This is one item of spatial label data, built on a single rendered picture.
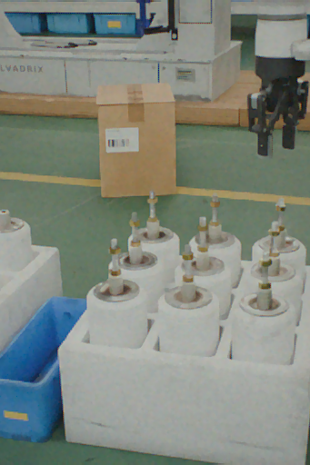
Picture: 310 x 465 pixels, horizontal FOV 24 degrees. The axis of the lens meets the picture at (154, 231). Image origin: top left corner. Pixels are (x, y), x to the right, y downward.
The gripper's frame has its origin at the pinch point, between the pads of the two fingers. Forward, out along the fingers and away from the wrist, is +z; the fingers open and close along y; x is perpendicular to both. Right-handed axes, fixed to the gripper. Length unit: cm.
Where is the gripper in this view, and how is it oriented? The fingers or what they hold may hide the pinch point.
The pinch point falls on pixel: (277, 145)
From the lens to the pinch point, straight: 118.1
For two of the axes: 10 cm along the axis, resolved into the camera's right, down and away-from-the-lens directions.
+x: 7.5, 2.3, -6.2
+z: 0.3, 9.3, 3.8
